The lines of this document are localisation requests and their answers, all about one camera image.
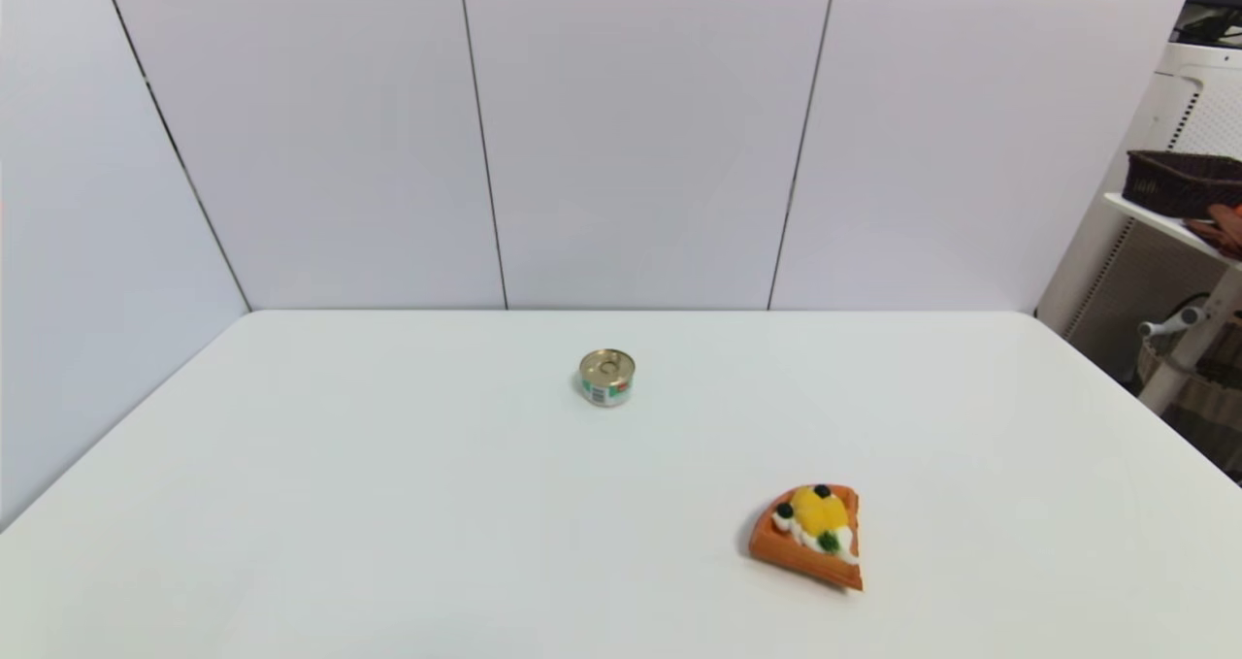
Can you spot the reddish brown item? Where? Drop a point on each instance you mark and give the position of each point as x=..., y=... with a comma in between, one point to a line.
x=1225, y=227

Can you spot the dark brown wicker basket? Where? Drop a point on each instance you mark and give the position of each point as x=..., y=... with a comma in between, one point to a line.
x=1179, y=183

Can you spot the white shelf with leg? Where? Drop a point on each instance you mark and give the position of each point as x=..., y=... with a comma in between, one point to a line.
x=1195, y=348

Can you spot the black gadget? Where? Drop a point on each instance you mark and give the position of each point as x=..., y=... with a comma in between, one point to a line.
x=1208, y=26

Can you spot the triangle bread with fruit topping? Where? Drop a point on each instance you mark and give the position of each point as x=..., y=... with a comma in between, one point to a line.
x=800, y=552

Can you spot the small gold-lid tin can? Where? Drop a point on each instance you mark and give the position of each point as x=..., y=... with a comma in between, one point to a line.
x=607, y=378

